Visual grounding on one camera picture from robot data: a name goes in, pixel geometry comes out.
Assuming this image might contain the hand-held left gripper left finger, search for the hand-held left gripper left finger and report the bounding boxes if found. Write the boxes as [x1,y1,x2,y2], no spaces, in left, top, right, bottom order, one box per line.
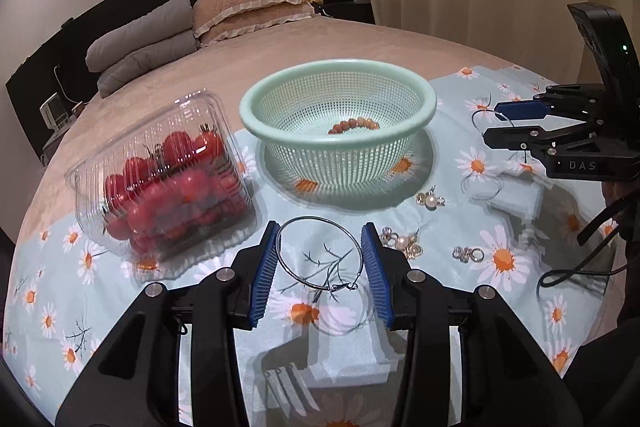
[55,221,281,427]

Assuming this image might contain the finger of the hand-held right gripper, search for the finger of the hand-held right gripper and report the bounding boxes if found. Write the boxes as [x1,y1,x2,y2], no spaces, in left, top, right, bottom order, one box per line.
[494,83,608,124]
[482,119,608,164]

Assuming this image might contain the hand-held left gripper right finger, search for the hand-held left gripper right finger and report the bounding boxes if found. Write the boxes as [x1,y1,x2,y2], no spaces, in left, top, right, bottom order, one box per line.
[360,222,586,427]

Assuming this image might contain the large silver hoop earring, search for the large silver hoop earring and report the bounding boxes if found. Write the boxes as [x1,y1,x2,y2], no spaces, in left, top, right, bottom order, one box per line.
[275,217,362,294]

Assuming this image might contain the thin silver hoop earring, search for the thin silver hoop earring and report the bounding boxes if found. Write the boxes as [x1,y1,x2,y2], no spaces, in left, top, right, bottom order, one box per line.
[462,174,504,200]
[471,107,516,134]

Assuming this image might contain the green plastic colander basket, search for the green plastic colander basket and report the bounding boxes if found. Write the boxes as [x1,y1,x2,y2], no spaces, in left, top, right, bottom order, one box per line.
[239,59,438,200]

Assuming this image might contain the cluster of gold pearl earrings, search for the cluster of gold pearl earrings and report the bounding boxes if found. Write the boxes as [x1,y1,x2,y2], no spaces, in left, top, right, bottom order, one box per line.
[380,227,425,261]

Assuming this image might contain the daisy print tablecloth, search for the daisy print tablecloth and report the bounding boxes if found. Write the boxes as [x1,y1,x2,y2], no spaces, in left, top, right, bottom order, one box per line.
[0,64,621,427]

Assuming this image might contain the pearl earring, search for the pearl earring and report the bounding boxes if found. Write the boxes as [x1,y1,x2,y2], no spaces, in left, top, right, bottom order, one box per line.
[416,188,447,210]

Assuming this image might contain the clear box of cherry tomatoes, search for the clear box of cherry tomatoes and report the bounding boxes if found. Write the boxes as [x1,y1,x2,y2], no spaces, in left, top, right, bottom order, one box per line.
[65,88,258,264]

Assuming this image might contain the beige bedspread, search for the beige bedspread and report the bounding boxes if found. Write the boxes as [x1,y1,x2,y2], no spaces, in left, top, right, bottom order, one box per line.
[42,13,566,168]

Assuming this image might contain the grey pillow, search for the grey pillow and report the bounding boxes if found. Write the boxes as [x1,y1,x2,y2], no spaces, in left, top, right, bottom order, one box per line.
[97,29,199,98]
[86,0,195,72]

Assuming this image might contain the small white bedside device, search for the small white bedside device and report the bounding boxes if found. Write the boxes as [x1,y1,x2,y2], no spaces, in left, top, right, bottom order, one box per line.
[40,93,72,130]

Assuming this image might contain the small silver ring earrings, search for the small silver ring earrings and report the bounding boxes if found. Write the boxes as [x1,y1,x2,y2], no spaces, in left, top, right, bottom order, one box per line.
[452,245,484,263]

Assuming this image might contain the brown bead bracelet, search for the brown bead bracelet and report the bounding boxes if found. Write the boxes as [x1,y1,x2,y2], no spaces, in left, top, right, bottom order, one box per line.
[327,118,381,136]

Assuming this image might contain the black cable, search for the black cable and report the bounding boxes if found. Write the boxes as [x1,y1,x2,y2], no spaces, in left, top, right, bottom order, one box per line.
[537,202,628,304]

